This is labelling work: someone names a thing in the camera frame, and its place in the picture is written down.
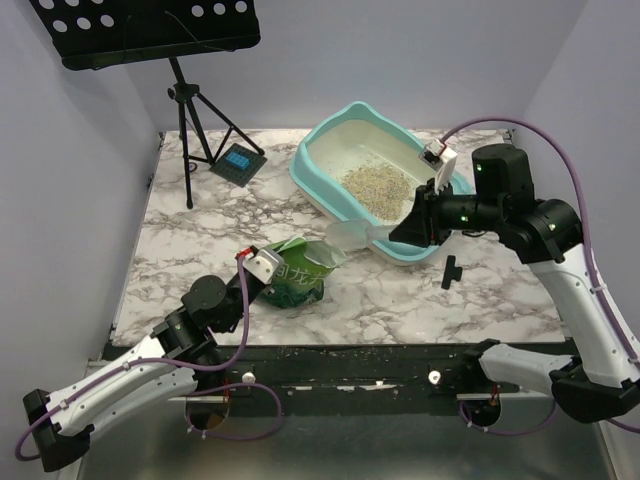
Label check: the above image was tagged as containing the black bag clip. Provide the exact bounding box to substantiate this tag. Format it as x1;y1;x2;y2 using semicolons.
441;255;463;290

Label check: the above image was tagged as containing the clear plastic scoop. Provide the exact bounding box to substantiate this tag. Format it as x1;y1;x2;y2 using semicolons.
325;219;396;251

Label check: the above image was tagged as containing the green litter bag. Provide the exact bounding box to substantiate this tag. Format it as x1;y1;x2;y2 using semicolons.
260;236;347;309

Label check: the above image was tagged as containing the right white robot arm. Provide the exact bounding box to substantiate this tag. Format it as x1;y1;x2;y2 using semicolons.
389;141;639;423

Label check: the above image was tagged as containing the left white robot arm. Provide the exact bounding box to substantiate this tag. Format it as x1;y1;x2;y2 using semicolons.
23;268;273;473

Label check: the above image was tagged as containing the litter pile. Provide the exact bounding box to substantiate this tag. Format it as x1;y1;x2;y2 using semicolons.
341;165;413;222

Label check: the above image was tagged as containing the teal white litter box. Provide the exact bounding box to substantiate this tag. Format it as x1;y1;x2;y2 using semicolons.
289;101;475;266

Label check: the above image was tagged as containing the dark lego baseplate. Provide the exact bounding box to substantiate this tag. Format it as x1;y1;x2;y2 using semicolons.
211;143;267;187

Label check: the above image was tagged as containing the blue lego brick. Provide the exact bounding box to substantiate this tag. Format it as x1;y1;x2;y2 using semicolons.
224;152;250;171

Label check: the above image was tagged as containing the black music stand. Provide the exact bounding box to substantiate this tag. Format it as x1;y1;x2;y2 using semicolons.
30;0;264;209

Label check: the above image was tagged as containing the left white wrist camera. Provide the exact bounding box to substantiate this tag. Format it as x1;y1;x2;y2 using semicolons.
238;246;284;285

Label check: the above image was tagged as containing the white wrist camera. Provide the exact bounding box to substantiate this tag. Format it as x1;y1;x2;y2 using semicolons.
419;139;458;194
238;246;284;285

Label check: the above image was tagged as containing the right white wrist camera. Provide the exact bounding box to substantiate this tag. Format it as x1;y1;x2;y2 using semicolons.
419;139;458;194

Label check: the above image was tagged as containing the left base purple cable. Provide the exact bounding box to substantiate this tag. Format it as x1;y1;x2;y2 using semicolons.
187;382;284;441

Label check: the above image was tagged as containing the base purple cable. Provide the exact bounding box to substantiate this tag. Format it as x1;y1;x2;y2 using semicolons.
187;382;284;441
458;394;557;435

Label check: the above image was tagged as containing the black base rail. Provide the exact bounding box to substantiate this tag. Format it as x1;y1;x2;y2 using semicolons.
187;344;503;417

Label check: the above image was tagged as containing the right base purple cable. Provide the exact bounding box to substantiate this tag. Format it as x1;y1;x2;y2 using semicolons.
458;394;557;435

